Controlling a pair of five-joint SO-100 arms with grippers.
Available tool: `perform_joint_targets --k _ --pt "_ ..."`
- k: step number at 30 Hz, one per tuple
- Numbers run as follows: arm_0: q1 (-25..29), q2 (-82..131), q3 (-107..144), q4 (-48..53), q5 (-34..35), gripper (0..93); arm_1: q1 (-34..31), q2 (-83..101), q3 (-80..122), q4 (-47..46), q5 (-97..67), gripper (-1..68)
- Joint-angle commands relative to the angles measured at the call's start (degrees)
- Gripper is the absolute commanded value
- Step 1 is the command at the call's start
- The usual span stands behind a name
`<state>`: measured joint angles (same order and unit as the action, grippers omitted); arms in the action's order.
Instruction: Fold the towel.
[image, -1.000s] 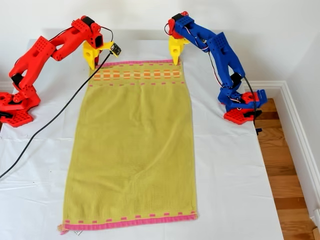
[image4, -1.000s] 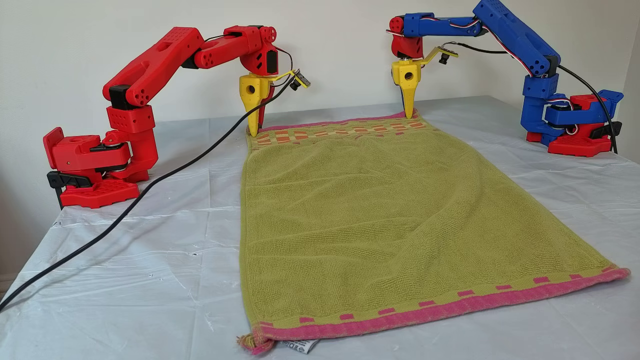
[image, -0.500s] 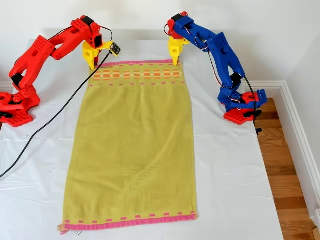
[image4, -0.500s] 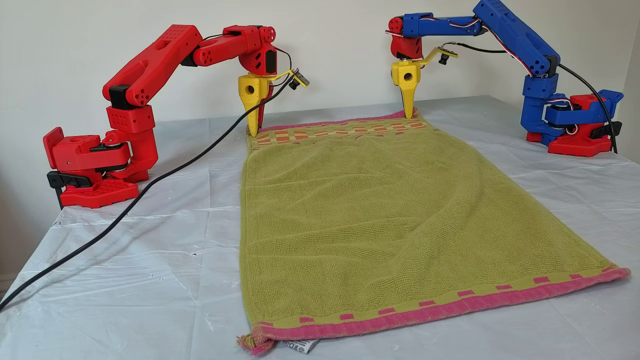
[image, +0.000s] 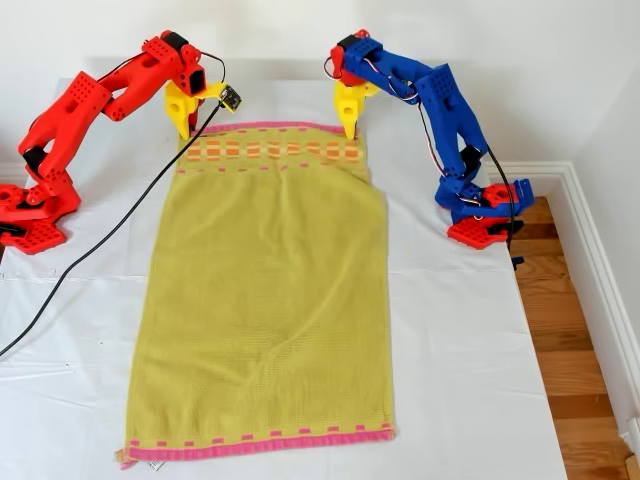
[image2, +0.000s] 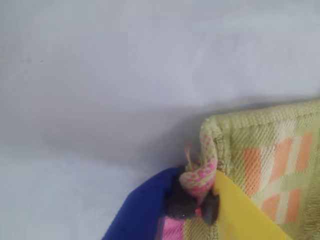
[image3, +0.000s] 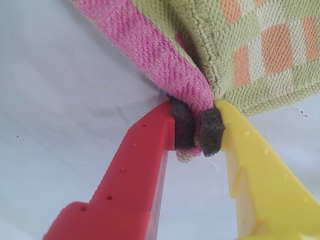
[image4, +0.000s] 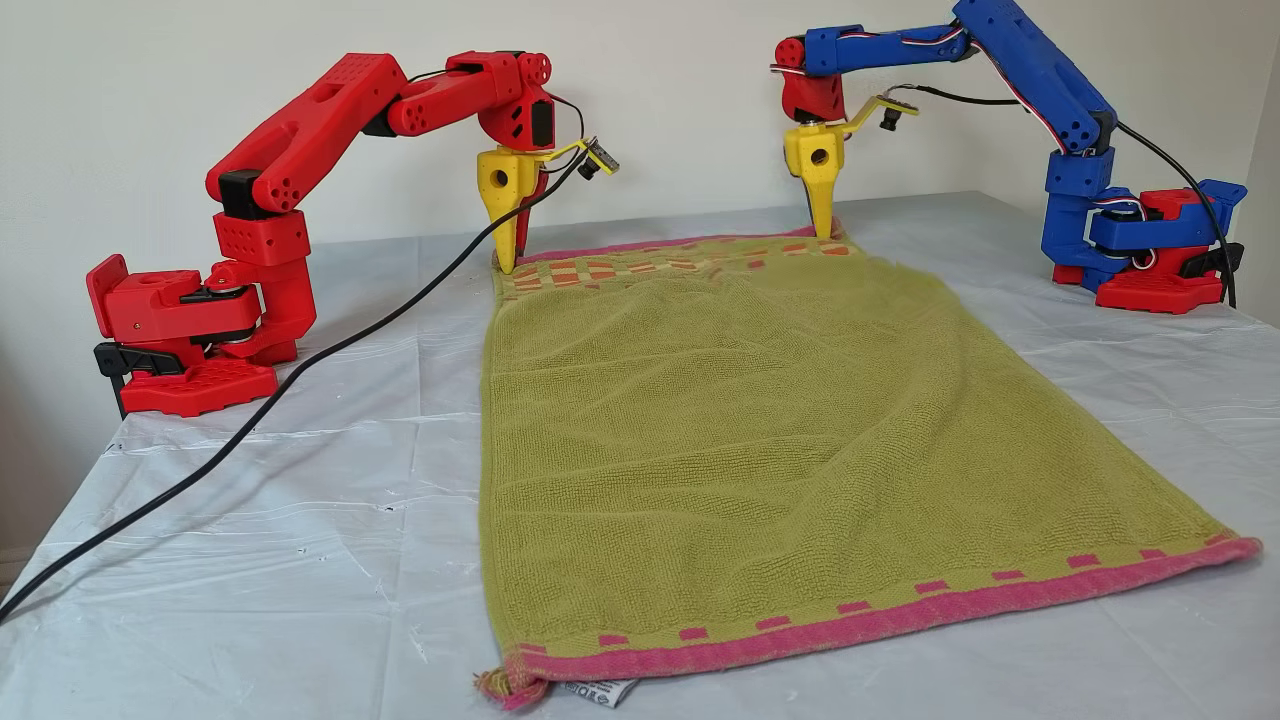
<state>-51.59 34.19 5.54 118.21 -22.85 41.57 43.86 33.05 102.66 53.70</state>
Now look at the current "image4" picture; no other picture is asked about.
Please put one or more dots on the green towel with pink border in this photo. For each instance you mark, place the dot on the green towel with pink border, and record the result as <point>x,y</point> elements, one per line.
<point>800,420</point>

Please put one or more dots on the white plastic table cover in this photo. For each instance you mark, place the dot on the white plastic table cover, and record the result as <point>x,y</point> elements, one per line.
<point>250,550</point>

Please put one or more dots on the camera board on red arm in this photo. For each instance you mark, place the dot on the camera board on red arm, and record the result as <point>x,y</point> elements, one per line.
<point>600,160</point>

